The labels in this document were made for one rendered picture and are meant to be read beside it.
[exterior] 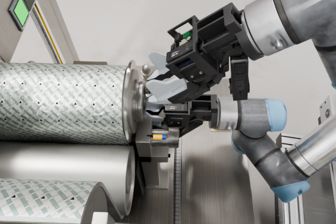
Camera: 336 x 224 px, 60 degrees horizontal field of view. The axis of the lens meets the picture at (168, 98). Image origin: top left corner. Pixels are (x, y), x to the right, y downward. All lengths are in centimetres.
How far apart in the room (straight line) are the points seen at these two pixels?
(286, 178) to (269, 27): 42
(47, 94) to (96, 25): 206
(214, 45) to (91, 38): 208
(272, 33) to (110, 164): 31
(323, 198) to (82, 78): 143
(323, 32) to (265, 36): 6
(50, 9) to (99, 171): 110
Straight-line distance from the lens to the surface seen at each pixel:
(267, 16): 38
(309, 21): 38
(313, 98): 225
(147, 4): 267
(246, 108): 66
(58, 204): 32
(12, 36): 83
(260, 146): 74
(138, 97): 49
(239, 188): 84
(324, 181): 174
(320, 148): 71
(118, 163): 49
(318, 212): 168
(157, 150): 60
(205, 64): 41
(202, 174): 84
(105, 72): 49
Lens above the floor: 169
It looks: 57 degrees down
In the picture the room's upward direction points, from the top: straight up
